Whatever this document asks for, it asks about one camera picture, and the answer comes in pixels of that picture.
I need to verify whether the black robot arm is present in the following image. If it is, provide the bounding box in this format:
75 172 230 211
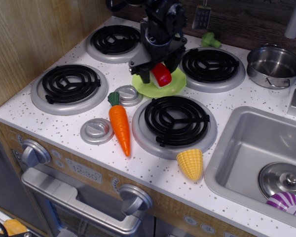
126 0 187 83

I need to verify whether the grey stovetop knob middle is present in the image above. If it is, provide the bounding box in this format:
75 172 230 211
115 85 143 107

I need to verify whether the purple striped toy onion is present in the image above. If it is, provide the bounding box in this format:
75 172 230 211
266 192 296 216

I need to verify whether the black burner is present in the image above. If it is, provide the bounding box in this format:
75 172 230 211
31 64 109 116
180 47 246 93
131 96 218 159
85 25 141 64

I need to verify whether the light green plastic plate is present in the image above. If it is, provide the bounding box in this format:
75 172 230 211
132 68 186 98

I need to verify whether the grey stovetop knob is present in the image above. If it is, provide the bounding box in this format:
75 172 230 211
80 118 114 145
115 85 143 107

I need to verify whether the red and white toy sushi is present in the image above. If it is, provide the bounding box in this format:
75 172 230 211
149 63 172 88

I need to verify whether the grey stovetop knob front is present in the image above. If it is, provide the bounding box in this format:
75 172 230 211
80 118 114 145

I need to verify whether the grey toy sink basin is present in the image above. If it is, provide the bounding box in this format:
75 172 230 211
205 106 296 237

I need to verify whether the back right black burner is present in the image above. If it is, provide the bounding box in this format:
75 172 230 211
180 47 246 93

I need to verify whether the back left black burner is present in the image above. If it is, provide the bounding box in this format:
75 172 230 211
85 25 141 64

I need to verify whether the silver oven door handle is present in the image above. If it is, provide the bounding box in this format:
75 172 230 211
22 168 141 237

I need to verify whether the hanging slotted metal spatula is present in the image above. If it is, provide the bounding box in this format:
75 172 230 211
192 0 211 30

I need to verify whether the oven clock display panel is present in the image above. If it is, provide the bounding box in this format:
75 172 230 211
65 158 103 184

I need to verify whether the front right black burner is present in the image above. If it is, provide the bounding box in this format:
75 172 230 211
131 96 218 159

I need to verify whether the steel pot lid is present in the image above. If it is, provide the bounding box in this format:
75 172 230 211
258 162 296 198

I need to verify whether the right silver oven dial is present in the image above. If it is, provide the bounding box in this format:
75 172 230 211
119 184 153 216

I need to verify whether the stainless steel pot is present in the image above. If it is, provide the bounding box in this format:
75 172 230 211
247 44 296 89

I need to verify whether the orange toy carrot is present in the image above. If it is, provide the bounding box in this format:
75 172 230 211
108 91 131 157

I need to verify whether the yellow toy corn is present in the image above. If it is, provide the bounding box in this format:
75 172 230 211
176 149 203 181

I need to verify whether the silver oven dial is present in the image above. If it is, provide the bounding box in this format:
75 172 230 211
21 139 51 168
119 184 153 216

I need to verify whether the left silver oven dial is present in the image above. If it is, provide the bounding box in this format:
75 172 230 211
21 139 51 168

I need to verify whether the front left black burner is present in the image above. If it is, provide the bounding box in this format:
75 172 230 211
31 64 109 116

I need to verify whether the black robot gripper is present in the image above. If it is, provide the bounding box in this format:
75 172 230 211
129 17 187 84

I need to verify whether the yellow object bottom left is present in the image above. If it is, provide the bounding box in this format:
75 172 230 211
3 219 28 237

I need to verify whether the green toy broccoli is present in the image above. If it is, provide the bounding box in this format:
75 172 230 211
202 32 221 48

